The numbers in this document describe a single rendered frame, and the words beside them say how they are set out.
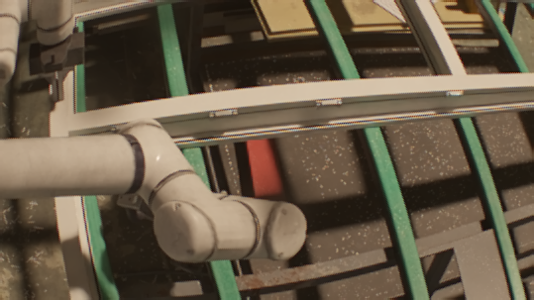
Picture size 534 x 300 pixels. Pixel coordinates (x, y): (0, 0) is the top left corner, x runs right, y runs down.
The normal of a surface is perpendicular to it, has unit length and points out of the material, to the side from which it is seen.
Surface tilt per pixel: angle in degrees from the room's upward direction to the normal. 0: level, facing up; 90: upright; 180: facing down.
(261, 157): 0
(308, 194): 0
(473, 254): 0
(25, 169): 53
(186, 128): 90
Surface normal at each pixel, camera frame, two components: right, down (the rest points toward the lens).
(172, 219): -0.55, -0.09
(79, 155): 0.66, -0.36
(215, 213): 0.57, -0.65
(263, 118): 0.19, 0.76
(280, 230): 0.77, 0.05
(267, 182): 0.06, -0.63
